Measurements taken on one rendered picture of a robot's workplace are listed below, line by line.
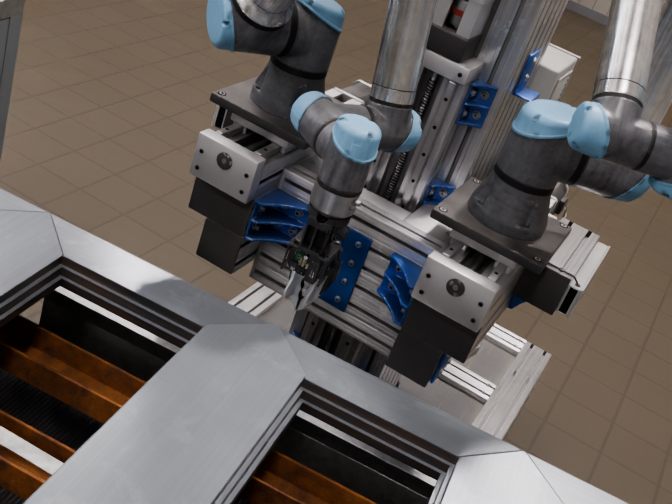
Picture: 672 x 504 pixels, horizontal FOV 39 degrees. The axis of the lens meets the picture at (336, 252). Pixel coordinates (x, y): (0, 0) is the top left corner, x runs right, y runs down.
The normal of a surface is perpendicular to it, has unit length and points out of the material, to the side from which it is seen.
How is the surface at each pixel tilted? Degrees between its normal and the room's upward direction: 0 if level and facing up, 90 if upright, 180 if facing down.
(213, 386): 0
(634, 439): 0
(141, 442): 0
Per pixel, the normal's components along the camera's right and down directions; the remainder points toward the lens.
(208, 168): -0.44, 0.33
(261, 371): 0.30, -0.81
